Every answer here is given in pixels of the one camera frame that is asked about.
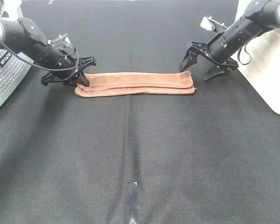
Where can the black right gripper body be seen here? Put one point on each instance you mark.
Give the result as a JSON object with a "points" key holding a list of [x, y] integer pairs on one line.
{"points": [[218, 58]]}

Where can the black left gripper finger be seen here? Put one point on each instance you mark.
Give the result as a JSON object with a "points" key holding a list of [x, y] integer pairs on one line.
{"points": [[82, 79]]}

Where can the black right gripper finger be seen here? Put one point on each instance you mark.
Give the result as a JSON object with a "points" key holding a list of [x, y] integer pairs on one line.
{"points": [[214, 72], [189, 60]]}

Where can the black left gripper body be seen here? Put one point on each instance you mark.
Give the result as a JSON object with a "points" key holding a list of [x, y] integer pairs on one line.
{"points": [[64, 65]]}

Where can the brown microfiber towel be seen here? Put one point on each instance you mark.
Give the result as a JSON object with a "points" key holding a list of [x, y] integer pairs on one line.
{"points": [[125, 83]]}

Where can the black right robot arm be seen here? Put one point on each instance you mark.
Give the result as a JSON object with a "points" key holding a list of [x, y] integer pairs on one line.
{"points": [[259, 17]]}

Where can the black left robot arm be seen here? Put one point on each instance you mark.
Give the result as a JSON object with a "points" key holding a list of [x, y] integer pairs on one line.
{"points": [[23, 36]]}

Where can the pale green storage box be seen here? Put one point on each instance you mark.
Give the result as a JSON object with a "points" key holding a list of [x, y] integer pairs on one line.
{"points": [[263, 71]]}

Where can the grey perforated laundry basket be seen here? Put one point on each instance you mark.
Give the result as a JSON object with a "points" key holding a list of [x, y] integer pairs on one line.
{"points": [[12, 70]]}

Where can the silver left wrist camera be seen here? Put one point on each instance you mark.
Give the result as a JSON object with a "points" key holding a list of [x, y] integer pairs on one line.
{"points": [[60, 42]]}

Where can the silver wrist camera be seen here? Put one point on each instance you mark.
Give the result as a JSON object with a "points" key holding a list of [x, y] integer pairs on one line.
{"points": [[60, 42], [209, 24]]}

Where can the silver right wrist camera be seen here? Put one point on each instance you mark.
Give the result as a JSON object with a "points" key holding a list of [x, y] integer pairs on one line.
{"points": [[209, 24]]}

